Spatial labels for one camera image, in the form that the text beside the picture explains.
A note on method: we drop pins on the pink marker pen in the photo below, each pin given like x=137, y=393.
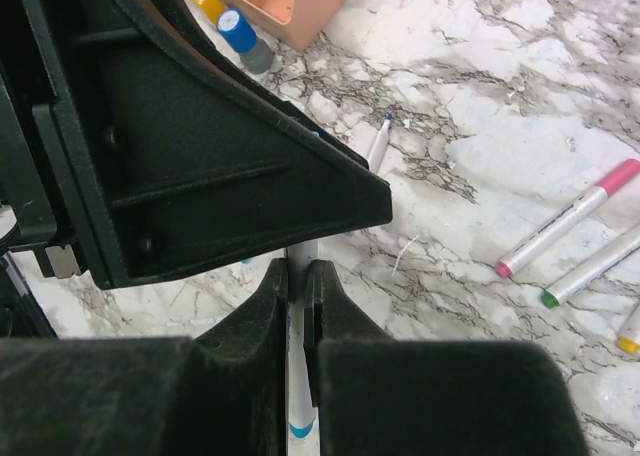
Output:
x=567, y=218

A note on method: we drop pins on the yellow marker pen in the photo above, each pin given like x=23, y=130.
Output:
x=628, y=338

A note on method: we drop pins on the yellow rectangular stamp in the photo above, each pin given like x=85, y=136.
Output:
x=211, y=9

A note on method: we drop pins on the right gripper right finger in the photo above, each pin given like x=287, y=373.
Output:
x=381, y=396

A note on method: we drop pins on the green marker pen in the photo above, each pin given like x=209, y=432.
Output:
x=590, y=270

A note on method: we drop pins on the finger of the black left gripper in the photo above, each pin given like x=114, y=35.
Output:
x=182, y=164

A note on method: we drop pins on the blue round stamp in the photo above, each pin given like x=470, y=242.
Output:
x=254, y=53

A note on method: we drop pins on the light blue marker pen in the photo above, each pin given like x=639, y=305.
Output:
x=301, y=413

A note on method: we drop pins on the peach plastic desk organizer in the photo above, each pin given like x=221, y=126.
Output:
x=285, y=1

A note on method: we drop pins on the cyan marker pen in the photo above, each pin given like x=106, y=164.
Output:
x=379, y=145

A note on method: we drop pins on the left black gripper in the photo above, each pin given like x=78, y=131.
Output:
x=29, y=191

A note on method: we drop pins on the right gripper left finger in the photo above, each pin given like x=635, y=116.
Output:
x=219, y=394

